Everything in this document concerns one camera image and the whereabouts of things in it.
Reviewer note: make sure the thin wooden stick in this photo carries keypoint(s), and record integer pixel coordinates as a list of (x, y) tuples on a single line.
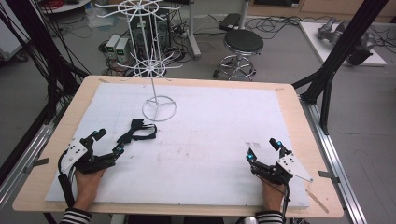
[(317, 201)]

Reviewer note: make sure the black round stool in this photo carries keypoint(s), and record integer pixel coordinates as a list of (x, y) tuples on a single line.
[(243, 41)]

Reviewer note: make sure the person's striped sleeve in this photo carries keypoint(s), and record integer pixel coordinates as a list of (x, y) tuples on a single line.
[(269, 217), (75, 216)]

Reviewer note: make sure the grey power supply unit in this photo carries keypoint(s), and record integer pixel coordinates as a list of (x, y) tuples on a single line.
[(112, 44), (122, 49)]

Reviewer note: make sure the aluminium rail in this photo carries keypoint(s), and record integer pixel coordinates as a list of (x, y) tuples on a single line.
[(18, 161), (336, 155)]

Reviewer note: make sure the black metal frame post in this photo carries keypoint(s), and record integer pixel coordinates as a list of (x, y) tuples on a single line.
[(345, 43), (34, 34)]

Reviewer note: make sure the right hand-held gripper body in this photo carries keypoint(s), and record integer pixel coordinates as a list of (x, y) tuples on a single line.
[(292, 166)]

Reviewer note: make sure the grey table leg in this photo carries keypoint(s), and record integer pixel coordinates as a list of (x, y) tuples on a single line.
[(193, 31)]

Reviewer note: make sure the person's right hand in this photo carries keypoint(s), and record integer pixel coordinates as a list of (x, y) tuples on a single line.
[(273, 196)]

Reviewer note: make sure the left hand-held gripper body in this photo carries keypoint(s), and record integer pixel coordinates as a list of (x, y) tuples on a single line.
[(93, 161)]

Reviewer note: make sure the person's right striped sleeve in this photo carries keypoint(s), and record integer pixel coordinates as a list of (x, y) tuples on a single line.
[(269, 217)]

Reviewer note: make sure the white floor board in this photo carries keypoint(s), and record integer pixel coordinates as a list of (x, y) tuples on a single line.
[(314, 40)]

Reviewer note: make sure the grey metal clip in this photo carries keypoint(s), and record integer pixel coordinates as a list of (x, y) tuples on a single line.
[(35, 164), (329, 176)]

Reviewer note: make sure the round white table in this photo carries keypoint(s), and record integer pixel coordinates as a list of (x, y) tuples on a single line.
[(62, 5)]

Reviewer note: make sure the black flat box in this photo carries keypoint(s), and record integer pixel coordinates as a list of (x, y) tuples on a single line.
[(229, 21)]

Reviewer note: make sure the white cabinet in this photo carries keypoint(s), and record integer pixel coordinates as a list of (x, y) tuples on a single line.
[(11, 40)]

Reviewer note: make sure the person's left hand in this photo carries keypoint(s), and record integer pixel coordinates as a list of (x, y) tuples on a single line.
[(85, 189)]

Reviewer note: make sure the person's left striped sleeve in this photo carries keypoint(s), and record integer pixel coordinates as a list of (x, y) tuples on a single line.
[(75, 216)]

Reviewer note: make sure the white foam board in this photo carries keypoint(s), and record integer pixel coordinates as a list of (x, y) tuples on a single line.
[(199, 140)]

